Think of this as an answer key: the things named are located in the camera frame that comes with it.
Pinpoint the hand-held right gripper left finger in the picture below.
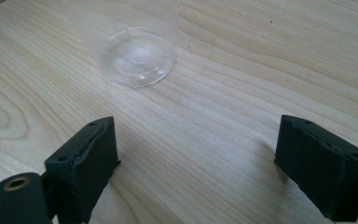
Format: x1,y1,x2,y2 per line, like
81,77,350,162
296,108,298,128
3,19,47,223
44,116,121,224

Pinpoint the clear plastic cup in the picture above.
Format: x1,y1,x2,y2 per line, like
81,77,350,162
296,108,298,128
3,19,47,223
64,0,181,89

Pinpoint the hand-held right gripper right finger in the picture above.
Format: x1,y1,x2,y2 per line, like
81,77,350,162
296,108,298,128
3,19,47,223
274,114,358,223

